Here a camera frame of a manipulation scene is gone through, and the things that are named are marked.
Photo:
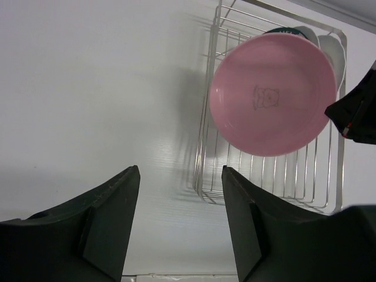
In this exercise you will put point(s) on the white plate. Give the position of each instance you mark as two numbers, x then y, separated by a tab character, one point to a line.
308	34
335	52

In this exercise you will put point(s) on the green rimmed lettered plate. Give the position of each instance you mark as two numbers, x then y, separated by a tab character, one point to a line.
288	30

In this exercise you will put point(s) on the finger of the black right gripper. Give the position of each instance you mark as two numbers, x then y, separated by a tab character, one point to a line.
354	114

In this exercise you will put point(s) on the pink plate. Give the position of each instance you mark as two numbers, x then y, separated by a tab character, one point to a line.
268	96

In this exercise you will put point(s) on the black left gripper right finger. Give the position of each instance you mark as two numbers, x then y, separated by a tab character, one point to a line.
274	240

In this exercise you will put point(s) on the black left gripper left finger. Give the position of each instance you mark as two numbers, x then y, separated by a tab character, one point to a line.
83	239

